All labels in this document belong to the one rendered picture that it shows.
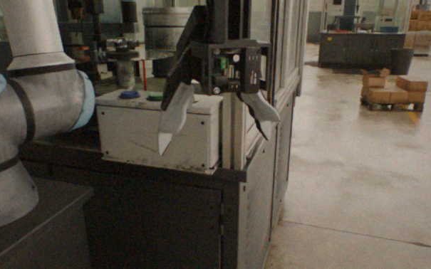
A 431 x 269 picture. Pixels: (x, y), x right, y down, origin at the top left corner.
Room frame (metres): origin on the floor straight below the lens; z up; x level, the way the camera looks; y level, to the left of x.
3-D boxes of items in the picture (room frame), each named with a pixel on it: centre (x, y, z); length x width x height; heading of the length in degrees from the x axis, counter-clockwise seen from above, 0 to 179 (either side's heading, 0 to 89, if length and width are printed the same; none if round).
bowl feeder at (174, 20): (1.95, 0.24, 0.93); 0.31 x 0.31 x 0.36
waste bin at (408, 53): (6.55, -3.48, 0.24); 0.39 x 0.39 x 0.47
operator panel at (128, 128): (0.77, 0.12, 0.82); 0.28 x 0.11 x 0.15; 72
